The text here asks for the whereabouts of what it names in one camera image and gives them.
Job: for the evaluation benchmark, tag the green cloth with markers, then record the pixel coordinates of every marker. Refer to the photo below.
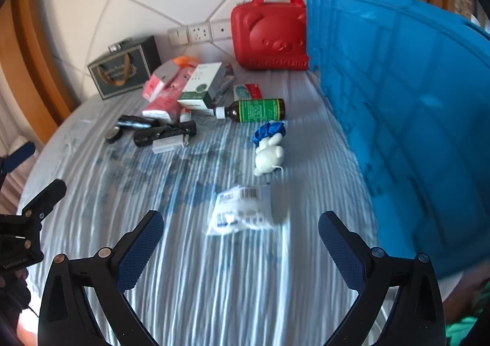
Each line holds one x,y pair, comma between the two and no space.
463,332

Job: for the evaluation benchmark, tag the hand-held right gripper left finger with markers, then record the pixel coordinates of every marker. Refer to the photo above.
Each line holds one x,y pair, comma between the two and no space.
141,246

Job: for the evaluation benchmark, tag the wooden wall trim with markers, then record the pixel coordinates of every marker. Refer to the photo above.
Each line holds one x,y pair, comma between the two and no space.
34,62

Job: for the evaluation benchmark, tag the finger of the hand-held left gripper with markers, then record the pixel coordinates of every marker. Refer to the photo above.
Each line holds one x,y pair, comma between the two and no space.
21,152
46,196

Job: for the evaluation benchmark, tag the blue scrunchie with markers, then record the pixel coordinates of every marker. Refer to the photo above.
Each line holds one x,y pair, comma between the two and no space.
264,131

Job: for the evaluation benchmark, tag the green white medicine box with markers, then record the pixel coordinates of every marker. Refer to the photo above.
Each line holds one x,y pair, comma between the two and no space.
199,81

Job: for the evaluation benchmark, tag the pink soft pack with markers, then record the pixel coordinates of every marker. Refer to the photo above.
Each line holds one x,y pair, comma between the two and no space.
164,105

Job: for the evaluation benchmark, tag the black bag roll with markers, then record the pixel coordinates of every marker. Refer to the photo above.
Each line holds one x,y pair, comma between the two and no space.
136,123

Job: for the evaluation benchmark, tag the small white red tube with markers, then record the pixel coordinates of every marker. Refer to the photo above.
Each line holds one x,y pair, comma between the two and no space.
185,114

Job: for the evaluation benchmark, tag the pink grey box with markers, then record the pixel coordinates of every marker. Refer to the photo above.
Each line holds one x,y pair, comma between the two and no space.
157,81

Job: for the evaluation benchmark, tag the small grey box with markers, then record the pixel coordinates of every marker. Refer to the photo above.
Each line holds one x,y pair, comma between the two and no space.
168,145

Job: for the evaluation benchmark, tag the red bear carry case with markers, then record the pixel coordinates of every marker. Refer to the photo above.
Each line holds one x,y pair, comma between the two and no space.
268,35

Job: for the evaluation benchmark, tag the white plastic packet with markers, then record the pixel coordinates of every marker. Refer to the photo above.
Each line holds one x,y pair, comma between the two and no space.
237,212

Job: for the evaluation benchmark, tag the brown bottle green label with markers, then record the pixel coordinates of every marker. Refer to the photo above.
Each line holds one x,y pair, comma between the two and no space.
260,110

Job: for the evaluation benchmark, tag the orange green medicine box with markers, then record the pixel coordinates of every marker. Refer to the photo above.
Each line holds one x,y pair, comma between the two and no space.
247,92

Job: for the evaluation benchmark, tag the striped cloth desktop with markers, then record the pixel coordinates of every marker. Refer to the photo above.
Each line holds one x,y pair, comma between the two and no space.
229,292

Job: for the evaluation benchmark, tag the white wall switch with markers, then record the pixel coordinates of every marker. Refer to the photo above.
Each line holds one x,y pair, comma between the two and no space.
177,36

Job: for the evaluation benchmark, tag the white plush toy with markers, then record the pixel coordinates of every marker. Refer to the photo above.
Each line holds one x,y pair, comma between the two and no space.
268,156

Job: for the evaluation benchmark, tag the blue plastic crate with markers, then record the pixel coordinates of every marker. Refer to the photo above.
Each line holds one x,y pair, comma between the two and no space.
402,101

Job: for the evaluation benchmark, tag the person's left hand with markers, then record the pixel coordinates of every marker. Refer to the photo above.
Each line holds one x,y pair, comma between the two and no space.
13,290

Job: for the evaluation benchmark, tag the black flashlight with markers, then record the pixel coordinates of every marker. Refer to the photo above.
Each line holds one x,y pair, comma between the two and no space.
164,133

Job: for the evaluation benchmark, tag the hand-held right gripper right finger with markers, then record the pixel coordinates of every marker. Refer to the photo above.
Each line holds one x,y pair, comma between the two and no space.
340,250

